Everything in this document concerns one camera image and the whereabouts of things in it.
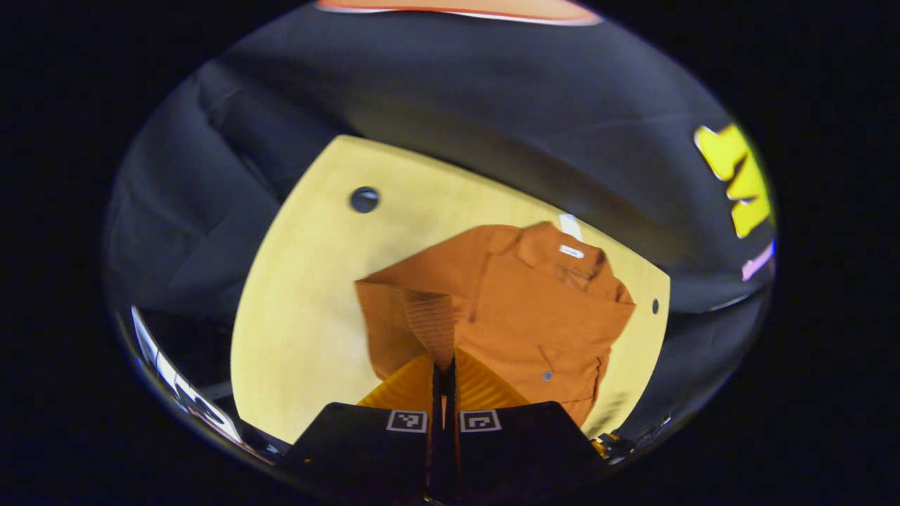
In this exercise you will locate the round black table hole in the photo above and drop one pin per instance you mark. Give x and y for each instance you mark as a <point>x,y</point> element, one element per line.
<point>364,199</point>

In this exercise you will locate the black backdrop cloth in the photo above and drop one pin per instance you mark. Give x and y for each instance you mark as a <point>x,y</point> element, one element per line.
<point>457,91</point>

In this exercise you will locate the orange ribbed shirt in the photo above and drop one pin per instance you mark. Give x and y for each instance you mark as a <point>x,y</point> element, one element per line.
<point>534,316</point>

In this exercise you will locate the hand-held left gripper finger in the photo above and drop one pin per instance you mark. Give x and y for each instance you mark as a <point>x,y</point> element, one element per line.
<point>451,450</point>
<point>437,436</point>

